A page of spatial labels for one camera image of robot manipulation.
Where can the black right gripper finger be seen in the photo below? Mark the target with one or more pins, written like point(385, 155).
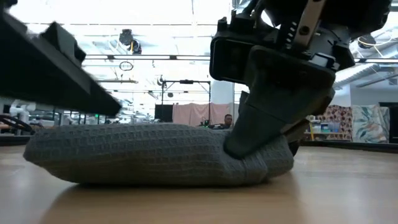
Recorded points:
point(280, 99)
point(295, 133)

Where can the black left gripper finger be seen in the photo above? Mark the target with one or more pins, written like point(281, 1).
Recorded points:
point(46, 77)

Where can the grey waffle-weave towel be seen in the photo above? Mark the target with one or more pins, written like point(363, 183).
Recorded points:
point(140, 155)

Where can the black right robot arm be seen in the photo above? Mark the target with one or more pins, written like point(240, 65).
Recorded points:
point(357, 15)

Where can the brown floral fabric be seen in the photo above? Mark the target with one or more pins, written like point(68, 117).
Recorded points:
point(334, 121)

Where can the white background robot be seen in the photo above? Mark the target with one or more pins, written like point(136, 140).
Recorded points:
point(21, 113)

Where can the person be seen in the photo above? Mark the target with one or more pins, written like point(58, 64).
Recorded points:
point(228, 120)

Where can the teal leaf-print fabric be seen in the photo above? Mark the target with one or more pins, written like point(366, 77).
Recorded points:
point(370, 124)

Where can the black robot with green light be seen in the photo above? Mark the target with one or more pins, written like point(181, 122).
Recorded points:
point(206, 124)

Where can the pink hanging cloth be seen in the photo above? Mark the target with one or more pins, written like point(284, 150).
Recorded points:
point(199, 113)

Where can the small black monitor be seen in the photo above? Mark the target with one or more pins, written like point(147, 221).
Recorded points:
point(163, 112)

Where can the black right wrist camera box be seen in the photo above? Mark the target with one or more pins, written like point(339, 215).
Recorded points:
point(231, 59)

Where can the black aluminium table frame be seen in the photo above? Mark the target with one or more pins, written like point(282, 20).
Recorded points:
point(357, 146)

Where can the black metal camera stand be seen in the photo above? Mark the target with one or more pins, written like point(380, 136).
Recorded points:
point(186, 81)

